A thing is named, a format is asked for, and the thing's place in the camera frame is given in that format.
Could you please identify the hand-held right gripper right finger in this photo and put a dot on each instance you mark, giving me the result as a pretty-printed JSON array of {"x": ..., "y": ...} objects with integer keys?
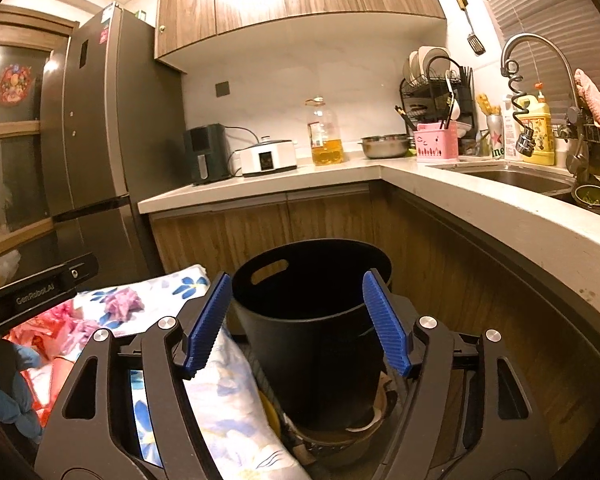
[{"x": 386, "y": 330}]

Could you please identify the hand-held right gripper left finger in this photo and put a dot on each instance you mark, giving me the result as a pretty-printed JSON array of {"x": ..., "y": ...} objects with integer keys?
[{"x": 210, "y": 325}]

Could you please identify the red wrapper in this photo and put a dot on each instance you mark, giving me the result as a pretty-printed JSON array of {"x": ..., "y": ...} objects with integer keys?
[{"x": 45, "y": 332}]

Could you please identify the black plastic trash bin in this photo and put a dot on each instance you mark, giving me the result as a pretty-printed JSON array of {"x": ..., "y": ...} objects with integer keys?
[{"x": 310, "y": 360}]

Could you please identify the person's left hand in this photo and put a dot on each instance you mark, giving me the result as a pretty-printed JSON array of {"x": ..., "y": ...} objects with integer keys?
[{"x": 5, "y": 400}]

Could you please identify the white plastic bag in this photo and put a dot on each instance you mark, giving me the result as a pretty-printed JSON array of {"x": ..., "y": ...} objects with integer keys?
[{"x": 7, "y": 262}]

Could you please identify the floral printed cloth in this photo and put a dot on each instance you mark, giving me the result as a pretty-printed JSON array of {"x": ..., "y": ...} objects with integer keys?
[{"x": 235, "y": 400}]

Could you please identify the pink crumpled tissue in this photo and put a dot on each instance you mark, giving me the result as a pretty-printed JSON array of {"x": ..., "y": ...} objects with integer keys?
[{"x": 122, "y": 302}]

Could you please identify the brown cardboard scrap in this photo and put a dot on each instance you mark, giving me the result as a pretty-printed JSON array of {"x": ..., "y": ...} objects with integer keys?
[{"x": 365, "y": 422}]

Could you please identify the yellow round object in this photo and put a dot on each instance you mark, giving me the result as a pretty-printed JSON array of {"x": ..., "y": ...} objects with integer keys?
[{"x": 270, "y": 412}]

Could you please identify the wooden glass door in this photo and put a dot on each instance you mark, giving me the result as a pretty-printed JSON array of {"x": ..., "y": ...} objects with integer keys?
[{"x": 10, "y": 170}]

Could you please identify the dark green air fryer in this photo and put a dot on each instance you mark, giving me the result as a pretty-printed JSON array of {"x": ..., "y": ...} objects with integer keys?
[{"x": 205, "y": 155}]

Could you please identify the grey refrigerator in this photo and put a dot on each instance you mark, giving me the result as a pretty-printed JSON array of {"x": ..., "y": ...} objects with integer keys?
[{"x": 105, "y": 135}]

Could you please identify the white electric cooker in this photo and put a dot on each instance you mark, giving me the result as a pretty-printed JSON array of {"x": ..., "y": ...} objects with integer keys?
[{"x": 270, "y": 160}]

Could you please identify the stainless steel bowl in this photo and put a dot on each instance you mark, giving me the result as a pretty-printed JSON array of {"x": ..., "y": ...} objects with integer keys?
[{"x": 385, "y": 146}]

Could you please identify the pink utensil holder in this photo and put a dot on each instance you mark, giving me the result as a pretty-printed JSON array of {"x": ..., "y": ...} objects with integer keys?
[{"x": 435, "y": 145}]

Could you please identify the cooking oil bottle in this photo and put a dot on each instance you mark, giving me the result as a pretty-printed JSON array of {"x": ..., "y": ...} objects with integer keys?
[{"x": 326, "y": 145}]

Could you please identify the stainless steel sink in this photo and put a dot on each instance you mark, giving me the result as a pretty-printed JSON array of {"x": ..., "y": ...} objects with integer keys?
[{"x": 520, "y": 177}]

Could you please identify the red floral door decoration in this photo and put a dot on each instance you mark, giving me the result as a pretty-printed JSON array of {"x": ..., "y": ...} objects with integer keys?
[{"x": 16, "y": 85}]

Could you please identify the black kitchen utensil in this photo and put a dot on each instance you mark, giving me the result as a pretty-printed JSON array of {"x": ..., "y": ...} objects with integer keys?
[{"x": 405, "y": 117}]

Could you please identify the green beer can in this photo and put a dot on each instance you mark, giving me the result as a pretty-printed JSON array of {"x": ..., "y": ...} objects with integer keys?
[{"x": 495, "y": 137}]

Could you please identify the white ladle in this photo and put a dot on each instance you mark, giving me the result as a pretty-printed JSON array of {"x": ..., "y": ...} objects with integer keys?
[{"x": 454, "y": 105}]

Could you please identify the coiled faucet sprayer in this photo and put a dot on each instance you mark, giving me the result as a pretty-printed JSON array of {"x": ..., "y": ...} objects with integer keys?
[{"x": 525, "y": 140}]

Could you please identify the black dish rack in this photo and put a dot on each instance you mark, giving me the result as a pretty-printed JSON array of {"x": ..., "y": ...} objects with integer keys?
[{"x": 464, "y": 105}]

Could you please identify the white plastic bottle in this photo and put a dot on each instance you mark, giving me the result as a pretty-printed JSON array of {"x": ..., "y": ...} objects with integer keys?
[{"x": 510, "y": 125}]

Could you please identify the round sink strainer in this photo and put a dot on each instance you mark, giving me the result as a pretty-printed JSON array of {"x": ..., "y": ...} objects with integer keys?
[{"x": 592, "y": 196}]

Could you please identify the yellow dish brush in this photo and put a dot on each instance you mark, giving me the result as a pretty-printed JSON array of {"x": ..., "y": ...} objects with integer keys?
[{"x": 485, "y": 104}]

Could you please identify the yellow detergent bottle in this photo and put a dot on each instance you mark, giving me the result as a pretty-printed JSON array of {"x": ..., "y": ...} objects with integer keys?
[{"x": 542, "y": 130}]

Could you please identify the small white plate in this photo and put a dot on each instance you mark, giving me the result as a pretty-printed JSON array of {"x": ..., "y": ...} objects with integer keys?
[{"x": 411, "y": 67}]

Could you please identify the black chopsticks bundle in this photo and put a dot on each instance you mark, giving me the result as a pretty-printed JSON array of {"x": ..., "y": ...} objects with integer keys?
[{"x": 465, "y": 75}]

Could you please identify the large white plate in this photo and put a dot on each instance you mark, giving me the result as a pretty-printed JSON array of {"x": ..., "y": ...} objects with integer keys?
[{"x": 432, "y": 60}]

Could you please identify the black slotted spatula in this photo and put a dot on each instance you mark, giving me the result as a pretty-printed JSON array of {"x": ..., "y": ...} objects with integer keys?
[{"x": 476, "y": 42}]

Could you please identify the pink dish cloth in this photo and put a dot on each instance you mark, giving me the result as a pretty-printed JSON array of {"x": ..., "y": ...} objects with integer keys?
[{"x": 597, "y": 102}]

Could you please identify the steel kitchen faucet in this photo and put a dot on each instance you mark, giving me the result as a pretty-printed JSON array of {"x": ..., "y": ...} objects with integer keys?
[{"x": 562, "y": 55}]

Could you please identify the grey window blinds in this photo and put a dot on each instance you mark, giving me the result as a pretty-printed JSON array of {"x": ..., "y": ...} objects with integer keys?
[{"x": 555, "y": 5}]

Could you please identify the dark wall socket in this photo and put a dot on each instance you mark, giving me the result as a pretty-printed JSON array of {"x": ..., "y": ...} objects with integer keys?
[{"x": 222, "y": 89}]

